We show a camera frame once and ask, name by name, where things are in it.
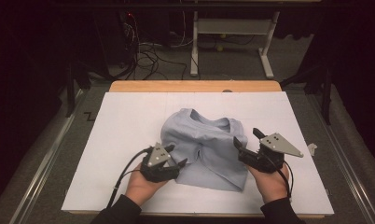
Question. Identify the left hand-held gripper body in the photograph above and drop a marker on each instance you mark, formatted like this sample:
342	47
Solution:
157	165

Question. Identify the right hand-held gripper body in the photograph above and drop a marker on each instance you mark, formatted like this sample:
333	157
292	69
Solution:
269	155

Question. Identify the light blue t-shirt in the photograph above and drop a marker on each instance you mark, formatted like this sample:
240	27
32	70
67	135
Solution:
207	149

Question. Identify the person's left hand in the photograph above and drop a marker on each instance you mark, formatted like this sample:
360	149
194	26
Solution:
142	189

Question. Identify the person's right hand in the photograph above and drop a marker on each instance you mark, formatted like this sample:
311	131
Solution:
269	186

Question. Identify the small white paper scrap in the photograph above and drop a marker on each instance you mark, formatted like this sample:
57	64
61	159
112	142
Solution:
312	148

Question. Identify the white board sheet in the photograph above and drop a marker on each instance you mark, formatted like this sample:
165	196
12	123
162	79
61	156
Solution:
123	130

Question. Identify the black stand leg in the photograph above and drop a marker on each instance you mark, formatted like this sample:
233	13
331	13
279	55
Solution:
325	93
71	90

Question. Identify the yellow ball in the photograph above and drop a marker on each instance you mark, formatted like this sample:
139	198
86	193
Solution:
219	48
223	35

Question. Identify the metal floor rail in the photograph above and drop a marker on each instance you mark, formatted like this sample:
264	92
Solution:
344	161
45	161

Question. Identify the white metal table frame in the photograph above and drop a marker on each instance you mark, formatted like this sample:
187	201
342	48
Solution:
232	26

